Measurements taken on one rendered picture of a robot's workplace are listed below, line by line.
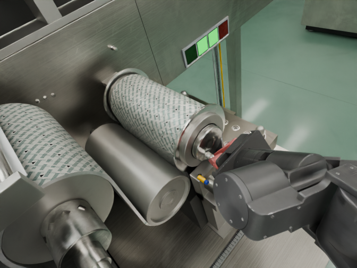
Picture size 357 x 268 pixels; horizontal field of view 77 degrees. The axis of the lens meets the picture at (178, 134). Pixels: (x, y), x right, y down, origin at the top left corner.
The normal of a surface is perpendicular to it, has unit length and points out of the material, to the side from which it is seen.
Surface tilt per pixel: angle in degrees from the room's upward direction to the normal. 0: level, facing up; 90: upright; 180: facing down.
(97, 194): 90
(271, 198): 24
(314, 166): 54
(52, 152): 34
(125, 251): 0
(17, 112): 29
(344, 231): 70
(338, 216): 75
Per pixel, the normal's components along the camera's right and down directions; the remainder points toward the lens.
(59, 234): -0.32, -0.54
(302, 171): 0.40, 0.00
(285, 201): 0.04, -0.87
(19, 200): 0.69, 0.43
